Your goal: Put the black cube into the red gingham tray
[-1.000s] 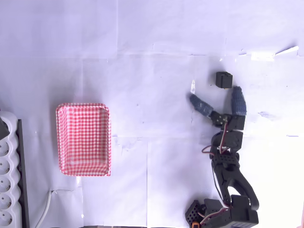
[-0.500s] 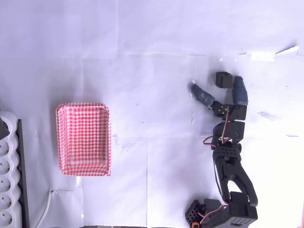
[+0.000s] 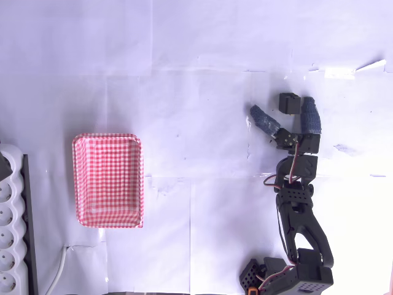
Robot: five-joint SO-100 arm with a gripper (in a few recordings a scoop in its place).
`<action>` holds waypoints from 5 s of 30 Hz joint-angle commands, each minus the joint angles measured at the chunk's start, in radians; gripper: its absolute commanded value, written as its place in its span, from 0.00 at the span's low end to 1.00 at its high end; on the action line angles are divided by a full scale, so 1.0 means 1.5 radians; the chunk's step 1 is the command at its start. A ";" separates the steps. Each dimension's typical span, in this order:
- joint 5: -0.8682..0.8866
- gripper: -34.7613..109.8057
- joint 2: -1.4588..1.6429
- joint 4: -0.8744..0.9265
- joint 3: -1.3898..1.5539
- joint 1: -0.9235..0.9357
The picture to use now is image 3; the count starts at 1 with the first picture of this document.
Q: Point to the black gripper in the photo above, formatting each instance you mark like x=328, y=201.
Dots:
x=309, y=144

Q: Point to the small black cube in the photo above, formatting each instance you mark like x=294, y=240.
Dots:
x=290, y=104

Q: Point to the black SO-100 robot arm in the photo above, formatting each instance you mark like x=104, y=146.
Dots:
x=299, y=215

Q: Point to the red checked paper tray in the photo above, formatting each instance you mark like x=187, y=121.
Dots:
x=107, y=181

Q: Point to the black power adapter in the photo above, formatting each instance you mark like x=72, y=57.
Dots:
x=4, y=167

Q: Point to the white power strip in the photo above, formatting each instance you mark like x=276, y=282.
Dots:
x=9, y=221

